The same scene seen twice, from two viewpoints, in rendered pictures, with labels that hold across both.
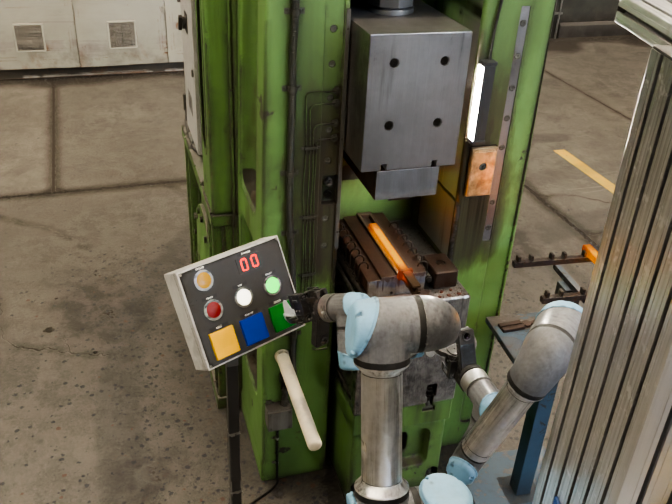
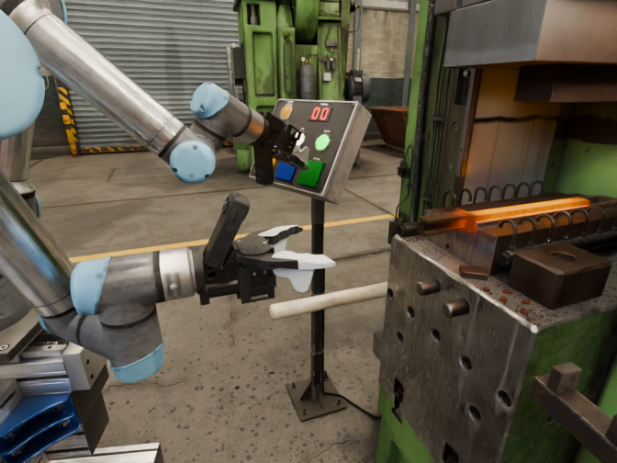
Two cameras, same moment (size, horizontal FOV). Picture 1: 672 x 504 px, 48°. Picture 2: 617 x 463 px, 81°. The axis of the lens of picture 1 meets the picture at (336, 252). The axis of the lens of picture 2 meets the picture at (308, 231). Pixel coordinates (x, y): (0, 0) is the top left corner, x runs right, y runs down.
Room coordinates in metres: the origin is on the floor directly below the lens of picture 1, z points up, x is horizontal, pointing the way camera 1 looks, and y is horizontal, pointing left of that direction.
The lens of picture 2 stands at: (1.72, -0.87, 1.23)
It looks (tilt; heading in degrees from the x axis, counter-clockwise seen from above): 22 degrees down; 88
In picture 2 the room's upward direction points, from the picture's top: straight up
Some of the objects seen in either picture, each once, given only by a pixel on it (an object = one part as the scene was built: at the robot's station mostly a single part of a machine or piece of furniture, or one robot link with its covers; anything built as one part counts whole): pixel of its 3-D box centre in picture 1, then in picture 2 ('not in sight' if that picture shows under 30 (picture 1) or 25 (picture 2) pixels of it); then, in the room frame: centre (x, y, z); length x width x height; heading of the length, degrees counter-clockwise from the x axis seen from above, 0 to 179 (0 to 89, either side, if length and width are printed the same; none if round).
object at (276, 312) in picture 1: (281, 316); (311, 174); (1.76, 0.15, 1.01); 0.07 x 0.05 x 0.07; 133
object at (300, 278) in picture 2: not in sight; (302, 274); (1.72, -0.39, 0.98); 0.09 x 0.03 x 0.06; 162
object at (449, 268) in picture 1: (439, 270); (558, 274); (2.15, -0.35, 0.95); 0.12 x 0.08 x 0.06; 18
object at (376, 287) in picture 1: (375, 251); (532, 222); (2.23, -0.14, 0.96); 0.42 x 0.20 x 0.09; 18
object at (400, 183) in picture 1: (383, 155); (577, 39); (2.23, -0.14, 1.32); 0.42 x 0.20 x 0.10; 18
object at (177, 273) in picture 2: (476, 382); (179, 274); (1.54, -0.39, 0.98); 0.08 x 0.05 x 0.08; 108
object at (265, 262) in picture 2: not in sight; (272, 259); (1.68, -0.38, 1.00); 0.09 x 0.05 x 0.02; 162
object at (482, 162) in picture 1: (480, 171); not in sight; (2.26, -0.46, 1.27); 0.09 x 0.02 x 0.17; 108
